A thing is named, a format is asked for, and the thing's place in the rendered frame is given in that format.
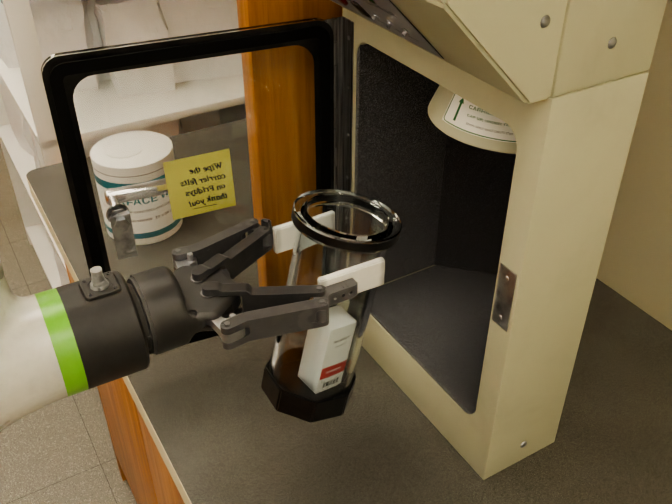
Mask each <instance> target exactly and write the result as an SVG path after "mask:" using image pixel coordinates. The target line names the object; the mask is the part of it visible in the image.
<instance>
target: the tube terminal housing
mask: <svg viewBox="0 0 672 504"><path fill-rule="evenodd" d="M666 3H667V0H568V1H567V6H566V12H565V18H564V23H563V29H562V34H561V40H560V46H559V51H558V57H557V62H556V68H555V73H554V79H553V85H552V90H551V96H550V97H547V99H545V100H541V101H538V102H534V103H531V104H528V103H526V102H525V103H523V102H521V101H520V100H518V99H516V98H514V97H512V96H510V95H508V94H506V93H504V92H502V91H501V90H499V89H497V88H495V87H493V86H491V85H489V84H487V83H485V82H484V81H482V80H480V79H478V78H476V77H474V76H472V75H470V74H468V73H467V72H465V71H463V70H461V69H459V68H457V67H455V66H453V65H451V64H450V63H448V62H446V61H444V60H442V59H440V58H438V57H436V56H434V55H432V54H431V53H429V52H427V51H425V50H423V49H421V48H419V47H417V46H415V45H414V44H412V43H410V42H408V41H406V40H404V39H402V38H400V37H398V36H397V35H395V34H393V33H391V32H389V31H387V30H385V29H383V28H381V27H380V26H378V25H376V24H374V23H372V22H370V21H368V20H366V19H364V18H362V17H361V16H359V15H357V14H355V13H353V12H351V11H349V10H347V9H345V8H344V7H343V10H342V16H344V17H346V18H347V19H349V20H351V21H353V22H354V55H353V126H352V192H354V183H355V123H356V63H357V50H358V48H359V46H360V45H364V44H369V45H371V46H372V47H374V48H376V49H378V50H379V51H381V52H383V53H385V54H386V55H388V56H390V57H392V58H393V59H395V60H397V61H399V62H400V63H402V64H404V65H406V66H408V67H409V68H411V69H413V70H415V71H416V72H418V73H420V74H422V75H423V76H425V77H427V78H429V79H430V80H432V81H434V82H436V83H437V84H439V85H441V86H443V87H444V88H446V89H448V90H450V91H451V92H453V93H455V94H457V95H458V96H460V97H462V98H464V99H465V100H467V101H469V102H471V103H472V104H474V105H476V106H478V107H479V108H481V109H483V110H485V111H487V112H488V113H490V114H492V115H494V116H495V117H497V118H499V119H501V120H502V121H504V122H505V123H507V124H508V125H509V127H510V128H511V129H512V131H513V133H514V135H515V139H516V144H517V152H516V159H515V165H514V171H513V178H512V184H511V190H510V197H509V203H508V209H507V216H506V222H505V228H504V235H503V241H502V247H501V254H500V260H499V266H498V273H497V279H496V285H495V292H494V298H493V304H492V310H491V317H490V323H489V329H488V336H487V342H486V348H485V355H484V361H483V367H482V374H481V380H480V386H479V393H478V399H477V405H476V411H475V413H473V414H467V413H466V412H464V411H463V409H462V408H461V407H460V406H459V405H458V404H457V403H456V402H455V401H454V400H453V399H452V398H451V397H450V396H449V395H448V394H447V393H446V392H445V391H444V390H443V389H442V388H441V387H440V386H439V385H438V384H437V383H436V382H435V380H434V379H433V378H432V377H431V376H430V375H429V374H428V373H427V372H426V371H425V370H424V369H423V368H422V367H421V366H420V365H419V364H418V363H417V362H416V361H415V360H414V359H413V358H412V357H411V356H410V355H409V354H408V353H407V351H406V350H405V349H404V348H403V347H402V346H401V345H400V344H399V343H398V342H397V341H396V340H395V339H394V338H393V337H392V336H391V335H390V334H389V333H388V332H387V331H386V330H385V329H384V328H383V327H382V326H381V325H380V324H379V322H378V321H377V320H376V319H375V318H374V317H373V316H372V315H371V314H370V317H369V320H368V324H367V328H366V331H365V335H364V339H363V343H362V346H363V347H364V349H365V350H366V351H367V352H368V353H369V354H370V355H371V356H372V357H373V359H374V360H375V361H376V362H377V363H378V364H379V365H380V366H381V367H382V368H383V370H384V371H385V372H386V373H387V374H388V375H389V376H390V377H391V378H392V380H393V381H394V382H395V383H396V384H397V385H398V386H399V387H400V388H401V390H402V391H403V392H404V393H405V394H406V395H407V396H408V397H409V398H410V399H411V401H412V402H413V403H414V404H415V405H416V406H417V407H418V408H419V409H420V411H421V412H422V413H423V414H424V415H425V416H426V417H427V418H428V419H429V421H430V422H431V423H432V424H433V425H434V426H435V427H436V428H437V429H438V430H439V432H440V433H441V434H442V435H443V436H444V437H445V438H446V439H447V440H448V442H449V443H450V444H451V445H452V446H453V447H454V448H455V449H456V450H457V452H458V453H459V454H460V455H461V456H462V457H463V458H464V459H465V460H466V461H467V463H468V464H469V465H470V466H471V467H472V468H473V469H474V470H475V471H476V473H477V474H478V475H479V476H480V477H481V478H482V479H483V480H485V479H487V478H489V477H490V476H492V475H494V474H496V473H498V472H500V471H501V470H503V469H505V468H507V467H509V466H511V465H513V464H514V463H516V462H518V461H520V460H522V459H524V458H525V457H527V456H529V455H531V454H533V453H535V452H537V451H538V450H540V449H542V448H544V447H546V446H548V445H549V444H551V443H553V442H554V441H555V437H556V433H557V429H558V425H559V421H560V418H561V414H562V410H563V406H564V402H565V398H566V394H567V390H568V386H569V382H570V378H571V375H572V371H573V367H574V363H575V359H576V355H577V351H578V347H579V343H580V339H581V336H582V332H583V328H584V324H585V320H586V316H587V312H588V308H589V304H590V300H591V297H592V293H593V289H594V285H595V281H596V277H597V273H598V269H599V265H600V261H601V258H602V254H603V250H604V246H605V242H606V238H607V234H608V230H609V226H610V222H611V218H612V215H613V211H614V207H615V203H616V199H617V195H618V191H619V187H620V183H621V179H622V176H623V172H624V168H625V164H626V160H627V156H628V152H629V148H630V144H631V140H632V137H633V133H634V129H635V125H636V121H637V117H638V113H639V109H640V105H641V101H642V97H643V94H644V90H645V86H646V82H647V78H648V74H649V71H648V70H649V68H650V65H651V62H652V58H653V54H654V50H655V46H656V42H657V38H658V34H659V30H660V26H661V22H662V19H663V15H664V11H665V7H666ZM501 263H502V264H504V265H505V266H506V267H507V268H509V269H510V270H511V271H513V272H514V273H515V274H517V278H516V284H515V290H514V295H513V301H512V307H511V312H510V318H509V323H508V329H507V332H506V331H504V330H503V329H502V328H501V327H500V326H499V325H497V324H496V323H495V322H494V321H493V320H492V314H493V308H494V301H495V295H496V289H497V283H498V276H499V270H500V264H501Z"/></svg>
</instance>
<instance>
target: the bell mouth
mask: <svg viewBox="0 0 672 504"><path fill-rule="evenodd" d="M428 115H429V118H430V120H431V121H432V123H433V124H434V125H435V126H436V127H437V128H438V129H440V130H441V131H442V132H443V133H445V134H446V135H448V136H450V137H451V138H454V139H456V140H458V141H460V142H462V143H465V144H468V145H471V146H474V147H477V148H481V149H485V150H489V151H494V152H500V153H508V154H516V152H517V144H516V139H515V135H514V133H513V131H512V129H511V128H510V127H509V125H508V124H507V123H505V122H504V121H502V120H501V119H499V118H497V117H495V116H494V115H492V114H490V113H488V112H487V111H485V110H483V109H481V108H479V107H478V106H476V105H474V104H472V103H471V102H469V101H467V100H465V99H464V98H462V97H460V96H458V95H457V94H455V93H453V92H451V91H450V90H448V89H446V88H444V87H443V86H441V85H439V87H438V89H437V90H436V92H435V94H434V96H433V97H432V99H431V101H430V103H429V105H428Z"/></svg>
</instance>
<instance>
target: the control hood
mask: <svg viewBox="0 0 672 504"><path fill-rule="evenodd" d="M567 1H568V0H391V2H392V3H393V4H394V5H395V6H396V7H397V8H398V9H399V10H400V11H401V12H402V13H403V15H404V16H405V17H406V18H407V19H408V20H409V21H410V22H411V23H412V24H413V25H414V26H415V28H416V29H417V30H418V31H419V32H420V33H421V34H422V35H423V36H424V37H425V38H426V39H427V40H428V42H429V43H430V44H431V45H432V46H433V47H434V48H435V49H436V50H437V51H438V52H439V53H440V55H441V56H442V57H443V58H444V59H442V58H440V57H438V56H436V55H435V54H433V53H431V52H429V51H427V50H425V49H423V48H421V47H419V46H417V45H416V44H414V43H412V42H410V41H408V40H406V39H404V38H402V37H400V36H398V35H397V34H395V33H393V32H391V31H389V30H387V29H385V28H383V27H381V26H380V25H378V24H376V23H374V22H372V21H370V20H368V19H366V18H364V17H362V16H361V15H359V14H357V13H355V12H353V11H351V10H349V9H347V8H345V7H344V8H345V9H347V10H349V11H351V12H353V13H355V14H357V15H359V16H361V17H362V18H364V19H366V20H368V21H370V22H372V23H374V24H376V25H378V26H380V27H381V28H383V29H385V30H387V31H389V32H391V33H393V34H395V35H397V36H398V37H400V38H402V39H404V40H406V41H408V42H410V43H412V44H414V45H415V46H417V47H419V48H421V49H423V50H425V51H427V52H429V53H431V54H432V55H434V56H436V57H438V58H440V59H442V60H444V61H446V62H448V63H450V64H451V65H453V66H455V67H457V68H459V69H461V70H463V71H465V72H467V73H468V74H470V75H472V76H474V77H476V78H478V79H480V80H482V81H484V82H485V83H487V84H489V85H491V86H493V87H495V88H497V89H499V90H501V91H502V92H504V93H506V94H508V95H510V96H512V97H514V98H516V99H518V100H520V101H521V102H523V103H525V102H526V103H528V104H531V103H534V102H538V101H541V100H545V99H547V97H550V96H551V90H552V85H553V79H554V73H555V68H556V62H557V57H558V51H559V46H560V40H561V34H562V29H563V23H564V18H565V12H566V6H567Z"/></svg>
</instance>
